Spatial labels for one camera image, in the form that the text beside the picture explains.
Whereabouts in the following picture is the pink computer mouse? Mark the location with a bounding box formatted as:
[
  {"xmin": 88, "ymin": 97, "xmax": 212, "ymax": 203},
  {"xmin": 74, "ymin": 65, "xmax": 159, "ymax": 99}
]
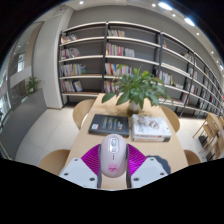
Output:
[{"xmin": 99, "ymin": 133, "xmax": 129, "ymax": 178}]

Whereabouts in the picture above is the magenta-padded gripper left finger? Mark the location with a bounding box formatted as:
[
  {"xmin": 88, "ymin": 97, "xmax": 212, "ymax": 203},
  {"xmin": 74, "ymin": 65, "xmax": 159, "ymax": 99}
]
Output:
[{"xmin": 59, "ymin": 143, "xmax": 103, "ymax": 189}]

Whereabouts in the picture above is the green potted plant, white pot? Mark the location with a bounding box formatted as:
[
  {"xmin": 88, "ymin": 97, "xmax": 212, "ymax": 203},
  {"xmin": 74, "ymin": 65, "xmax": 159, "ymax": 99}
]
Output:
[{"xmin": 101, "ymin": 64, "xmax": 173, "ymax": 114}]

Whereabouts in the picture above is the group of ceiling lights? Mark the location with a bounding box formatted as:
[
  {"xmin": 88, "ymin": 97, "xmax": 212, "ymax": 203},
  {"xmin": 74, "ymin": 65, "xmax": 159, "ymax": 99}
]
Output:
[{"xmin": 78, "ymin": 0, "xmax": 224, "ymax": 71}]

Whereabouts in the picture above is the small green potted plant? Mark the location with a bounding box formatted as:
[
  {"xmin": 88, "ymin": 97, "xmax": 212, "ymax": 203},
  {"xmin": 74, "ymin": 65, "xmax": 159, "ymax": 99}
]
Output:
[{"xmin": 25, "ymin": 76, "xmax": 42, "ymax": 94}]

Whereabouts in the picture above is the group of wooden frame chairs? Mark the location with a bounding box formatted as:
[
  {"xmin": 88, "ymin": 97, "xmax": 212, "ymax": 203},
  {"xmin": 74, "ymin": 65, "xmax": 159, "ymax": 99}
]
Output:
[{"xmin": 192, "ymin": 112, "xmax": 224, "ymax": 162}]

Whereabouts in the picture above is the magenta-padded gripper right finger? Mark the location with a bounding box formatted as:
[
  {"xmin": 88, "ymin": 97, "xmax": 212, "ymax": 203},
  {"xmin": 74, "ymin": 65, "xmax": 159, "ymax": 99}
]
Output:
[{"xmin": 125, "ymin": 143, "xmax": 169, "ymax": 189}]

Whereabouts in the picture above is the grey shelf unit with books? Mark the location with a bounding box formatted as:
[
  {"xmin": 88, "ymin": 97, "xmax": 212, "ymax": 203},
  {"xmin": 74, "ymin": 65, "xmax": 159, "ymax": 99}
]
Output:
[{"xmin": 58, "ymin": 20, "xmax": 224, "ymax": 118}]

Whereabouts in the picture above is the white book with orange lettering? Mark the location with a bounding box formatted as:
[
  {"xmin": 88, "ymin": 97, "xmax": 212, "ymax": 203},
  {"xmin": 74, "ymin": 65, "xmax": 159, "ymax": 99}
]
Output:
[{"xmin": 131, "ymin": 133, "xmax": 172, "ymax": 143}]

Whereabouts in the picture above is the black hardcover book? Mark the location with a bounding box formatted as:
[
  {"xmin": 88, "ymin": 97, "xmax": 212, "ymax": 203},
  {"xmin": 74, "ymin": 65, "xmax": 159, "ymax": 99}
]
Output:
[{"xmin": 88, "ymin": 113, "xmax": 130, "ymax": 138}]

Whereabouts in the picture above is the thick white book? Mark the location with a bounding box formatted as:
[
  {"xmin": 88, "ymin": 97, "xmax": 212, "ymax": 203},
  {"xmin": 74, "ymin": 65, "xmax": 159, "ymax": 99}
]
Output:
[{"xmin": 130, "ymin": 113, "xmax": 173, "ymax": 138}]

